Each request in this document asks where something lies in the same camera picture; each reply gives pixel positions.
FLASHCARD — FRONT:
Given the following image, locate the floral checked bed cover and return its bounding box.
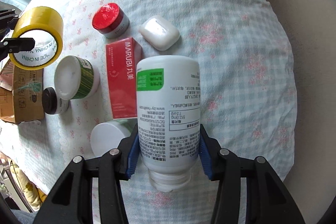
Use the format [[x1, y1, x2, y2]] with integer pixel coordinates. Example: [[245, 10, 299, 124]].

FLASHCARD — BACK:
[[1, 0, 297, 192]]

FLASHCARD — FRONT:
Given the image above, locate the red Marubi carton box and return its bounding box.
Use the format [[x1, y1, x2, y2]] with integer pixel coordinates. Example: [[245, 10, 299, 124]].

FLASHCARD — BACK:
[[105, 37, 143, 119]]

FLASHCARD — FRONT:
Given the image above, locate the brown cardboard box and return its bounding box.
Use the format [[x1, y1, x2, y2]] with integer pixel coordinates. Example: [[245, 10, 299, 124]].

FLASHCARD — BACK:
[[1, 57, 45, 124]]

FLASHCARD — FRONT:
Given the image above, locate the white green label bottle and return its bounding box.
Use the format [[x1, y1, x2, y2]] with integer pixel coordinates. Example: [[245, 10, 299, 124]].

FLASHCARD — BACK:
[[136, 55, 201, 192]]

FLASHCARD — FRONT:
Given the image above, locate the white earbuds case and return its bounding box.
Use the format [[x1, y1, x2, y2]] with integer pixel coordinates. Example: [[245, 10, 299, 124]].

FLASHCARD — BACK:
[[139, 15, 180, 51]]

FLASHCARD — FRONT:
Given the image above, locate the red lid cream jar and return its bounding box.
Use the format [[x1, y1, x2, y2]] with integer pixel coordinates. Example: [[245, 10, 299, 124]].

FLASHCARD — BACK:
[[92, 3, 129, 39]]

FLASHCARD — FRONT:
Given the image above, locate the small black lid jar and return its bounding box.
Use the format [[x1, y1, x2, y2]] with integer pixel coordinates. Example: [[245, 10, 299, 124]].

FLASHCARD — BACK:
[[42, 87, 69, 115]]

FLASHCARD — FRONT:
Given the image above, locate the yellow packing tape roll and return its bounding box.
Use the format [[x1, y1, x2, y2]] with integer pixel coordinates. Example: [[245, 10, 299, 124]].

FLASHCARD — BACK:
[[9, 6, 63, 71]]

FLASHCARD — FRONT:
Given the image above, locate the white lid green jar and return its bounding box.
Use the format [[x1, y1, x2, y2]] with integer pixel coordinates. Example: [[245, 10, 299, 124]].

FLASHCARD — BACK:
[[54, 55, 100, 100]]

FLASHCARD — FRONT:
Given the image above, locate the pale green white-lid jar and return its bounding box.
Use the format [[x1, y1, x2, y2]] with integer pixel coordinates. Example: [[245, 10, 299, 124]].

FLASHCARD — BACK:
[[90, 120, 131, 157]]

